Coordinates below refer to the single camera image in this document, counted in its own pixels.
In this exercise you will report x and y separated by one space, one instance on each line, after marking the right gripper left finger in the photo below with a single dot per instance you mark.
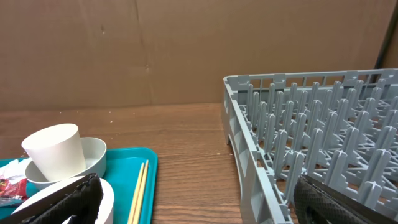
79 200

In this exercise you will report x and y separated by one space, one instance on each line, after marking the right wooden chopstick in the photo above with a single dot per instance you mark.
140 194

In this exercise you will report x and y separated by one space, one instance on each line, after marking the grey dishwasher rack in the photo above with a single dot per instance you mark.
339 128

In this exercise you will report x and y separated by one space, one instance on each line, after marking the left wooden chopstick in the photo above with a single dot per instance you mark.
131 213

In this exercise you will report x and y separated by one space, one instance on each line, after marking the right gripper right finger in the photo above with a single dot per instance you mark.
318 203

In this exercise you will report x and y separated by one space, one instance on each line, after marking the wooden chopstick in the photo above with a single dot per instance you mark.
140 194
131 213

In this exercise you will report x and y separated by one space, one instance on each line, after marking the small white plate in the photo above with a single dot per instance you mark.
105 214

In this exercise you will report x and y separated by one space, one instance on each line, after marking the red snack wrapper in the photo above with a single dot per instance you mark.
13 191

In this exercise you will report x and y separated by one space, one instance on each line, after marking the grey shallow bowl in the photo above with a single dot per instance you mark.
94 150

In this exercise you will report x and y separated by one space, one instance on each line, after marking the white napkin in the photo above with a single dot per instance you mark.
15 170

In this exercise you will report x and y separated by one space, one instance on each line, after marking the white paper cup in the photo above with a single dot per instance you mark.
56 151

